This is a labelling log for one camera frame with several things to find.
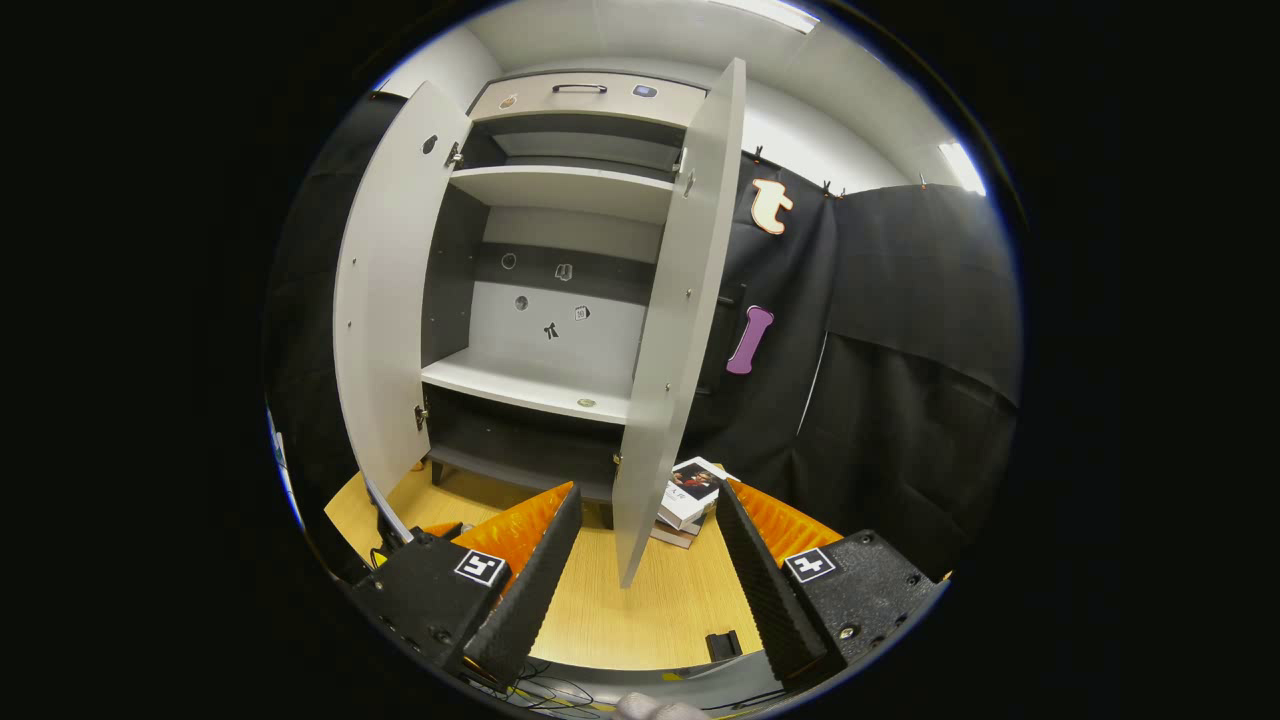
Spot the grey white cabinet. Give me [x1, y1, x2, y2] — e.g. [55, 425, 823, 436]
[420, 70, 711, 503]

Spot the computer monitor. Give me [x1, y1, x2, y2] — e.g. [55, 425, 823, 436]
[264, 408, 301, 526]

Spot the large ceiling light panel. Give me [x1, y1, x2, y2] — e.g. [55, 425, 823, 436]
[720, 0, 821, 33]

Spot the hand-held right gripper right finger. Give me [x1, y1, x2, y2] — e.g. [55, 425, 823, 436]
[714, 478, 949, 691]

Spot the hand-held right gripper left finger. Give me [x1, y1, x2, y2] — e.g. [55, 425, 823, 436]
[348, 482, 584, 689]

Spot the white photo cover book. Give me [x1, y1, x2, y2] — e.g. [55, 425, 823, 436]
[658, 457, 739, 531]

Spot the small ceiling light panel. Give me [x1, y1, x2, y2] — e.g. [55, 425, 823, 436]
[938, 142, 986, 196]

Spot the cabinet door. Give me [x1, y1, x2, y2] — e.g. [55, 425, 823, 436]
[612, 58, 748, 589]
[333, 80, 473, 499]

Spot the beige cabinet drawer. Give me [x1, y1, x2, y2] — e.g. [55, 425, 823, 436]
[470, 72, 709, 129]

